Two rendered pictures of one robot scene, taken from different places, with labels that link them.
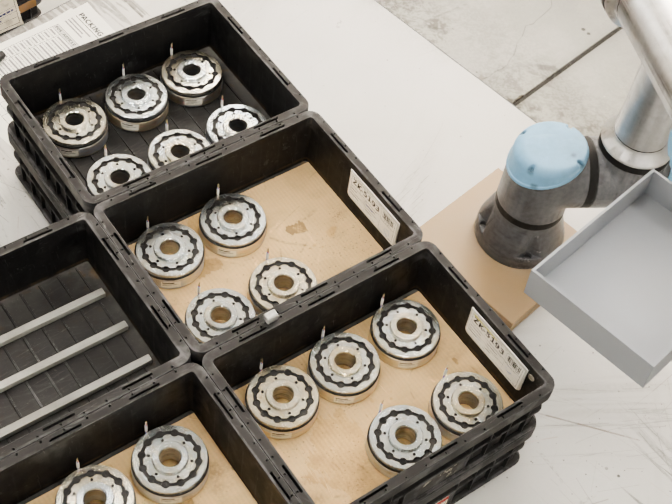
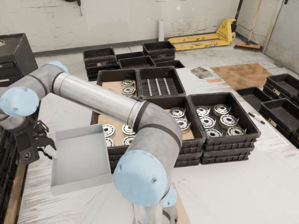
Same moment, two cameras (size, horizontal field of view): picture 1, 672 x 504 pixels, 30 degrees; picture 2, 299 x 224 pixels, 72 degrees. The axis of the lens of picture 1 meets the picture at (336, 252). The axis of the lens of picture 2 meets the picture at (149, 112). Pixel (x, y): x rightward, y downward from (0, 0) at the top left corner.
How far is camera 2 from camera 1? 183 cm
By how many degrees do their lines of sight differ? 76
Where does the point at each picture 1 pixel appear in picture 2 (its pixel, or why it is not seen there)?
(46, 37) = (272, 134)
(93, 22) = (280, 144)
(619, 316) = (78, 145)
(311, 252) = not seen: hidden behind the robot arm
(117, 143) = (216, 118)
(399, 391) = (119, 139)
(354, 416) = (119, 129)
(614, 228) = (105, 162)
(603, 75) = not seen: outside the picture
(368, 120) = (229, 199)
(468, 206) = (178, 206)
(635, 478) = (69, 202)
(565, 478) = not seen: hidden behind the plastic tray
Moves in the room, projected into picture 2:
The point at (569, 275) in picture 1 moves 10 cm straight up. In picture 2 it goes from (99, 142) to (95, 125)
